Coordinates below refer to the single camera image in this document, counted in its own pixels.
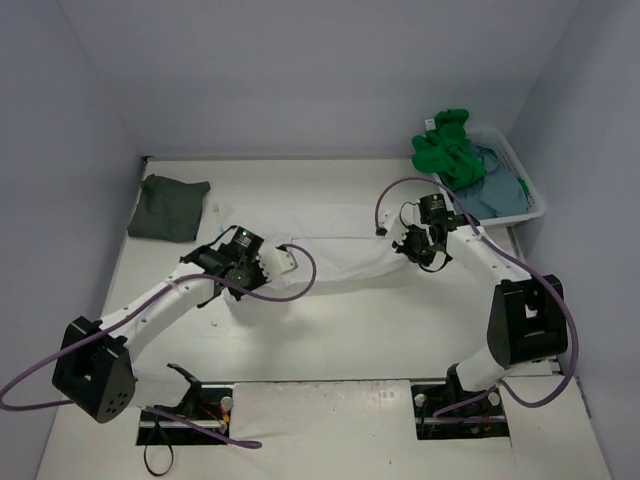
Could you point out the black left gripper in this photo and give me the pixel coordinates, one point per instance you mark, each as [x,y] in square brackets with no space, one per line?
[248,275]

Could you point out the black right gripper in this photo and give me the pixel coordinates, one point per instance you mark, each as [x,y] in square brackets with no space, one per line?
[413,245]

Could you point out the white t-shirt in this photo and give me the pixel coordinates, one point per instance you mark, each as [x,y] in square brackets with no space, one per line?
[350,259]

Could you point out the dark grey t-shirt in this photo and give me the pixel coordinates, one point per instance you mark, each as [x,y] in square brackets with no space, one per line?
[168,210]

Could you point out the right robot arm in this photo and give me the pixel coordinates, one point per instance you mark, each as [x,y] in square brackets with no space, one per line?
[526,324]

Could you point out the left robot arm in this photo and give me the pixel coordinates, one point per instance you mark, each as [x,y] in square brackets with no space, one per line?
[96,369]

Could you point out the light blue t-shirt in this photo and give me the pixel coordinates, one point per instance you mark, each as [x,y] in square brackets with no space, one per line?
[498,194]

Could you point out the green t-shirt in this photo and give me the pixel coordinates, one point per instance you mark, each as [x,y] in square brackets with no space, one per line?
[445,150]

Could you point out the white plastic laundry basket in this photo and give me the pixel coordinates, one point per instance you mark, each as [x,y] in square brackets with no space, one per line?
[493,139]

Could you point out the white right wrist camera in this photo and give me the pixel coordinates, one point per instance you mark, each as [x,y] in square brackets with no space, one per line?
[391,226]

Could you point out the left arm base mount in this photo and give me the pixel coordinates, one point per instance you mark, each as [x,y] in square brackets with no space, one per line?
[206,405]

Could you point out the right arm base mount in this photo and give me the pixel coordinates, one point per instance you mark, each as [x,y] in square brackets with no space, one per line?
[442,413]

